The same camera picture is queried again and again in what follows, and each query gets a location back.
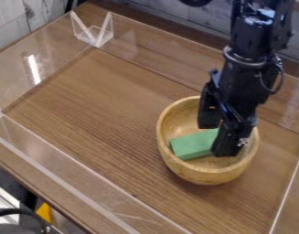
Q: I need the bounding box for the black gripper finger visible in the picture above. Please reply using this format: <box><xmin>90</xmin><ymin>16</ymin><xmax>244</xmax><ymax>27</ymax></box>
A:
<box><xmin>197</xmin><ymin>86</ymin><xmax>220</xmax><ymax>129</ymax></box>
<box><xmin>211</xmin><ymin>117</ymin><xmax>256</xmax><ymax>157</ymax></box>

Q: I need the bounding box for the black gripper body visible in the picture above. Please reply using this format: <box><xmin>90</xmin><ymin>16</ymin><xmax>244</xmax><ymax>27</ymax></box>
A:
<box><xmin>204</xmin><ymin>47</ymin><xmax>283</xmax><ymax>122</ymax></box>

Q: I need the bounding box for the green rectangular block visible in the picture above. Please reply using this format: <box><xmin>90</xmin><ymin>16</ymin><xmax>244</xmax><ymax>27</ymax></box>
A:
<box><xmin>169</xmin><ymin>129</ymin><xmax>219</xmax><ymax>161</ymax></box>

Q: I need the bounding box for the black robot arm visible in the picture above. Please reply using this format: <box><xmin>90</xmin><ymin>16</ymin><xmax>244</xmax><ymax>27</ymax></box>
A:
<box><xmin>197</xmin><ymin>0</ymin><xmax>295</xmax><ymax>157</ymax></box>

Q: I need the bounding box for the brown wooden bowl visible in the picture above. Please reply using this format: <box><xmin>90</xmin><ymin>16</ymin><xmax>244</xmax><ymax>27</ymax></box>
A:
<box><xmin>156</xmin><ymin>96</ymin><xmax>260</xmax><ymax>186</ymax></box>

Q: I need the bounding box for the yellow label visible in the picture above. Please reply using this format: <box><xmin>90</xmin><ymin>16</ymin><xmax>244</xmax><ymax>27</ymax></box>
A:
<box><xmin>36</xmin><ymin>202</ymin><xmax>52</xmax><ymax>223</ymax></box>

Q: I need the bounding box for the clear acrylic tray wall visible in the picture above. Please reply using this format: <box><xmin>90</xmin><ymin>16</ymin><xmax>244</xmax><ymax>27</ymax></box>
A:
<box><xmin>0</xmin><ymin>9</ymin><xmax>299</xmax><ymax>234</ymax></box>

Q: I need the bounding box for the clear acrylic corner bracket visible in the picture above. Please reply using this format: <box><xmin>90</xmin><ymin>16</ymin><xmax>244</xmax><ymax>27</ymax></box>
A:
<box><xmin>69</xmin><ymin>12</ymin><xmax>113</xmax><ymax>48</ymax></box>

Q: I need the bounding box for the black cable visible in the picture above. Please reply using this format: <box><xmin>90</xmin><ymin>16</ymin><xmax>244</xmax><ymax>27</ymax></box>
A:
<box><xmin>0</xmin><ymin>207</ymin><xmax>50</xmax><ymax>234</ymax></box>

